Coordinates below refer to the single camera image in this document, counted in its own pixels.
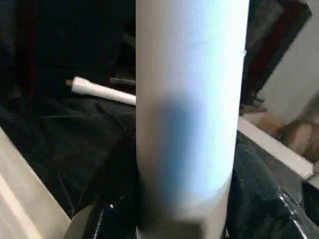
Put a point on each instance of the dark metal rail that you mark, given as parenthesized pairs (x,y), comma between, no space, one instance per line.
(119,81)

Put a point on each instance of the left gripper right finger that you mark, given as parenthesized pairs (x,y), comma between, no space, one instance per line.
(259,199)

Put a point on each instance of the black work mat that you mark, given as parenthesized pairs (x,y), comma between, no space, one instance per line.
(74,137)

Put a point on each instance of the white flat board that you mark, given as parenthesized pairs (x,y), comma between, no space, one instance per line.
(274,147)

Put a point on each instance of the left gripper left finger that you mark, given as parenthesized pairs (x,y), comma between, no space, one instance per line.
(117,194)

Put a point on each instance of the white plastic table leg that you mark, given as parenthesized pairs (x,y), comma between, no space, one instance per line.
(99,89)
(192,99)

